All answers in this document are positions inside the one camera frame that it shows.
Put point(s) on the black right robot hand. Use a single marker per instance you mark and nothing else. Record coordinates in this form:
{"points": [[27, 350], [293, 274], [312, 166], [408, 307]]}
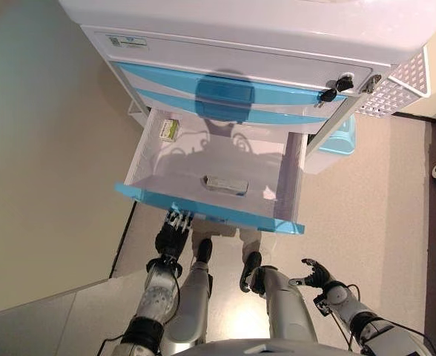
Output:
{"points": [[320, 276]]}

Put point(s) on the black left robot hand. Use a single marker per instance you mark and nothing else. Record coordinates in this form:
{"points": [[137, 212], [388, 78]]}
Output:
{"points": [[171, 241]]}

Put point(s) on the blue white cart drawer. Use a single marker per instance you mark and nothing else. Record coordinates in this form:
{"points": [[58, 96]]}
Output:
{"points": [[158, 72], [277, 115], [240, 217]]}

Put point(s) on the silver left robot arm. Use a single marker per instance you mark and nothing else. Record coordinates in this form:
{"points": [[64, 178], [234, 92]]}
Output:
{"points": [[158, 293]]}

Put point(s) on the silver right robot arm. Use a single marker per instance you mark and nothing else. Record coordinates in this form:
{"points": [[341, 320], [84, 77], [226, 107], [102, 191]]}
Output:
{"points": [[344, 300]]}

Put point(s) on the green white medicine box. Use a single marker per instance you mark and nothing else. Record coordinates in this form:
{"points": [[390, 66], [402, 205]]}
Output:
{"points": [[170, 130]]}

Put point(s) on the silver right robot leg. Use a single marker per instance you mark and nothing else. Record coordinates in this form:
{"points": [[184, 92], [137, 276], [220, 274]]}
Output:
{"points": [[288, 308]]}

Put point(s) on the silver robot leg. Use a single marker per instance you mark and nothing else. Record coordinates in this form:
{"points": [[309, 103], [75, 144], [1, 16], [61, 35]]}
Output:
{"points": [[288, 308], [192, 300]]}

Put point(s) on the silver left robot leg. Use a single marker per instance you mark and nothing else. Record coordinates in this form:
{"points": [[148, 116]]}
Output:
{"points": [[192, 300]]}

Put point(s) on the grey robot torso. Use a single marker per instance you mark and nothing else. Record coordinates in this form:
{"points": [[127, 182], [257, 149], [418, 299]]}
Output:
{"points": [[262, 348]]}

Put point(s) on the white bin blue lid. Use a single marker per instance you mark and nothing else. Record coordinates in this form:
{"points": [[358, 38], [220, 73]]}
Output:
{"points": [[336, 142]]}

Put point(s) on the black key bunch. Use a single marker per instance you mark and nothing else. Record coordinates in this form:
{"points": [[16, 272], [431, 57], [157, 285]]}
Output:
{"points": [[338, 86]]}

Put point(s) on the metal cart side latch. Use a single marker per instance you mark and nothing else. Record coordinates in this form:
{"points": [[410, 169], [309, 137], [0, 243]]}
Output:
{"points": [[370, 83]]}

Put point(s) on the white perforated basket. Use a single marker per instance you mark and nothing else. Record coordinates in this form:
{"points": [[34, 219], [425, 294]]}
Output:
{"points": [[399, 89]]}

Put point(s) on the cart label sticker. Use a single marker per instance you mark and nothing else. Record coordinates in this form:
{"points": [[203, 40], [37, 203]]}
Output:
{"points": [[127, 42]]}

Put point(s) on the white blue medical cart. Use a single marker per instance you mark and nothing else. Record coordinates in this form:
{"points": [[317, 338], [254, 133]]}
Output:
{"points": [[240, 26]]}

